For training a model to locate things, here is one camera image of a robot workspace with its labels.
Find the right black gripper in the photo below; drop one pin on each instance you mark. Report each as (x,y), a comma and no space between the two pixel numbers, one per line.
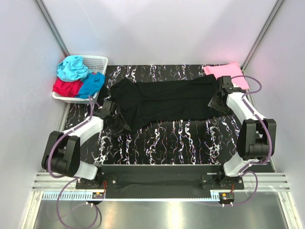
(212,103)

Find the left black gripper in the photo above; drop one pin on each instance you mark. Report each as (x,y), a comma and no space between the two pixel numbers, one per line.
(122,125)

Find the black t shirt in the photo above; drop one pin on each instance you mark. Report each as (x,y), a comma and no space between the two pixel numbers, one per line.
(142,103)

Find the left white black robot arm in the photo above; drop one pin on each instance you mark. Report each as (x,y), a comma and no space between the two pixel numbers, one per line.
(62,155)

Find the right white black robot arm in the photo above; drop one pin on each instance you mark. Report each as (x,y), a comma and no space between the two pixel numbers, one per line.
(256,140)

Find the folded pink t shirt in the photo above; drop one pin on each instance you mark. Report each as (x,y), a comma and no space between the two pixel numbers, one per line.
(232,69)

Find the black marble pattern mat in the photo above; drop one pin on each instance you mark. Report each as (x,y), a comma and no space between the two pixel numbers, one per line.
(211,141)

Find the red t shirt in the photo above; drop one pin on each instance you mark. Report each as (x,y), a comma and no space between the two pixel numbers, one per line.
(67,89)

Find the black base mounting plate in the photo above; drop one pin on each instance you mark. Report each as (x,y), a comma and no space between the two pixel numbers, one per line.
(161,181)

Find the white plastic basket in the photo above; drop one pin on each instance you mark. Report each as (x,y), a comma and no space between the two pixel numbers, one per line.
(94,63)

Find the light blue t shirt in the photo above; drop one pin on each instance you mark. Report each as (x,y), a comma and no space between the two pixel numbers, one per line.
(72,69)

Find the left orange connector box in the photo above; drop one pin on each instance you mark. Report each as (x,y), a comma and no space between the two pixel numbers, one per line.
(98,195)

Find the orange connector box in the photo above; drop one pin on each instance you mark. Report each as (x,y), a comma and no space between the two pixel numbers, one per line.
(98,195)
(227,198)

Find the right orange connector box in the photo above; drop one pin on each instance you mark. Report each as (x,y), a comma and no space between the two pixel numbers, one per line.
(227,198)

